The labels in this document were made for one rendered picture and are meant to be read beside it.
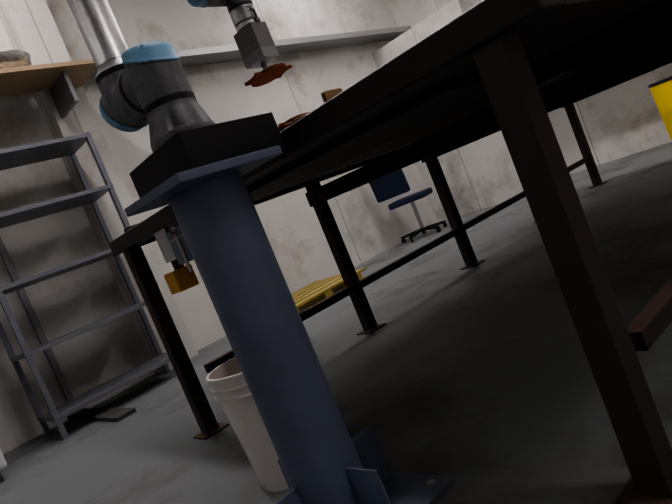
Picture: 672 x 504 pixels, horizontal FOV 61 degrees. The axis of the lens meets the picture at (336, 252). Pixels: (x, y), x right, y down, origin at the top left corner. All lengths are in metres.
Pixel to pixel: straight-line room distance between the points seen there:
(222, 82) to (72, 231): 2.13
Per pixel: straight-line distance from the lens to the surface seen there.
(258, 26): 1.78
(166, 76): 1.33
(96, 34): 1.51
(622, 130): 7.09
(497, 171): 6.88
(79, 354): 4.72
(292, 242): 5.78
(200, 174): 1.17
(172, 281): 2.17
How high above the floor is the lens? 0.70
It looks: 4 degrees down
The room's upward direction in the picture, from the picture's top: 22 degrees counter-clockwise
